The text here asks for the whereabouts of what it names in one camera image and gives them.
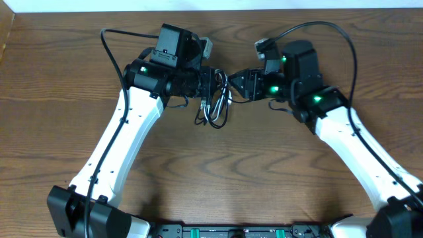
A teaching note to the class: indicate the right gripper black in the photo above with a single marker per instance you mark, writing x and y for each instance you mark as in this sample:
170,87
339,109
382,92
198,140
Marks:
252,78

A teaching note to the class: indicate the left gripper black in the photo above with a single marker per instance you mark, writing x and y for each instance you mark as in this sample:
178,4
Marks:
207,81

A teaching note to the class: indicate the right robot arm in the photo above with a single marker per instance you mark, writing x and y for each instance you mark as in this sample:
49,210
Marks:
293,76

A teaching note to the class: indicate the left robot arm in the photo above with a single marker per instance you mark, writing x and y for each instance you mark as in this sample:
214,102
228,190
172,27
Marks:
89,206

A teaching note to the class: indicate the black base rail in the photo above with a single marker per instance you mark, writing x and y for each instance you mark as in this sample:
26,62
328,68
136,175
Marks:
173,230

